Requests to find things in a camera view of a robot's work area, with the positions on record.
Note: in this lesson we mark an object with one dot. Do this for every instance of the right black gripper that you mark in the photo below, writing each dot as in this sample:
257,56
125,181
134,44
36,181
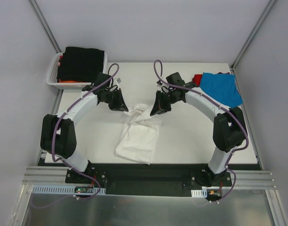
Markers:
165,100

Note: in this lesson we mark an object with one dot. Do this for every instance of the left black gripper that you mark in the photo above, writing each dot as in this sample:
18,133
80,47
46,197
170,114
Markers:
113,99

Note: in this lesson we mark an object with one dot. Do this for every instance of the red t shirt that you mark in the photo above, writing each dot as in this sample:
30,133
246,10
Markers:
198,79

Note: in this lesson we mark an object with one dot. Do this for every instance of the white t shirt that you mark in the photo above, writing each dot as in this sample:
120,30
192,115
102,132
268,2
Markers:
139,134

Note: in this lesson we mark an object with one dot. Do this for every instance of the blue t shirt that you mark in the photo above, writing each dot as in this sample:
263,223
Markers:
222,88

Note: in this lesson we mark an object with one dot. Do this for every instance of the white plastic basket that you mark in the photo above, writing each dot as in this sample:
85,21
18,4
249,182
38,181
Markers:
52,76

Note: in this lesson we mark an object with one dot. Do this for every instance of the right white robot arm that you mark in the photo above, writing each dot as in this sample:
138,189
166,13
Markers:
229,129

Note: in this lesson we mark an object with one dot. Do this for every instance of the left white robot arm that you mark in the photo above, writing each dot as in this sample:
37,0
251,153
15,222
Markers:
58,131

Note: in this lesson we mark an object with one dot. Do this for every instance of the black t shirt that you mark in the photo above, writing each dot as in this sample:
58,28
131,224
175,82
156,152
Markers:
81,64

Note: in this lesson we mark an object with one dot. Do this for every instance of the pink t shirt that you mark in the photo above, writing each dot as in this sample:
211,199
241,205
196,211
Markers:
59,61

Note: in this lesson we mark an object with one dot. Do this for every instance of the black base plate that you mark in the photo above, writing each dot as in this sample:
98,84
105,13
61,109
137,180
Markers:
172,180

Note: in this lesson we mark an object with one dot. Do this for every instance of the right white cable duct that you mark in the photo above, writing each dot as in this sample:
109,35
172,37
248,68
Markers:
199,193

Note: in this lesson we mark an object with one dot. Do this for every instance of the white cable duct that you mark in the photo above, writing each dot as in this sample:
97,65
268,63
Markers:
69,190
199,193

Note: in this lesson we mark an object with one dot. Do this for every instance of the aluminium rail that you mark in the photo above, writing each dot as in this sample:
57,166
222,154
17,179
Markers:
52,175

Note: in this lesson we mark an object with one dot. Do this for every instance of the left white cable duct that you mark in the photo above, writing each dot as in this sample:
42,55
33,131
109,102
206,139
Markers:
69,190

